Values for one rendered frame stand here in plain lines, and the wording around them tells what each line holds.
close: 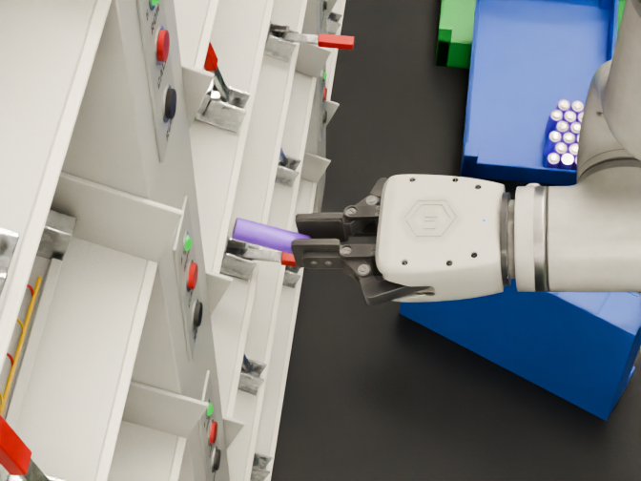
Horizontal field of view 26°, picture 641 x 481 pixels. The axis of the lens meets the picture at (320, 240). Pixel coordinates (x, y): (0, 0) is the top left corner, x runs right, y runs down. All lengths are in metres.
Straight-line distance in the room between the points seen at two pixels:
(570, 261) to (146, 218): 0.44
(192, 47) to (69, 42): 0.28
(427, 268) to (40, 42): 0.56
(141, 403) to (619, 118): 0.37
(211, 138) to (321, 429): 0.74
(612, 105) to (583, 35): 1.11
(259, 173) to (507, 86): 0.79
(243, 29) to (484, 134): 0.90
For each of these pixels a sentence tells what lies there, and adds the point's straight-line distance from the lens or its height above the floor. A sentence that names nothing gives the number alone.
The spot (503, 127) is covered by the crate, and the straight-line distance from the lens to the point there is 2.00.
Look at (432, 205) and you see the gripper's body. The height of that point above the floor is 0.65.
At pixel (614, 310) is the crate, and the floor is 0.20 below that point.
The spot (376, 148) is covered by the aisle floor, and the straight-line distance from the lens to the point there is 2.00.
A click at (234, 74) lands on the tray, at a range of 1.11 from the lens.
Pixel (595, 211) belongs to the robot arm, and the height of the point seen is 0.69.
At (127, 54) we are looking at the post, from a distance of 0.64.
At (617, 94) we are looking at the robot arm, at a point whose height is 0.83.
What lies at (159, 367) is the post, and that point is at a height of 0.80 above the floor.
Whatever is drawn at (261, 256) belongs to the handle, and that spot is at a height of 0.54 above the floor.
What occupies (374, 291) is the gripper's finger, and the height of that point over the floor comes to 0.63.
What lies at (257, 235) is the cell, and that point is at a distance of 1.14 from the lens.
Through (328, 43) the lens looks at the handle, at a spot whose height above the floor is 0.54.
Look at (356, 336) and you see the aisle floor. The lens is 1.81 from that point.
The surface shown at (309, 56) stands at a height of 0.35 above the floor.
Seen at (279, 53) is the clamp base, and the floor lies 0.52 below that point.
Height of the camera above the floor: 1.53
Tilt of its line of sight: 54 degrees down
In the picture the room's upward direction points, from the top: straight up
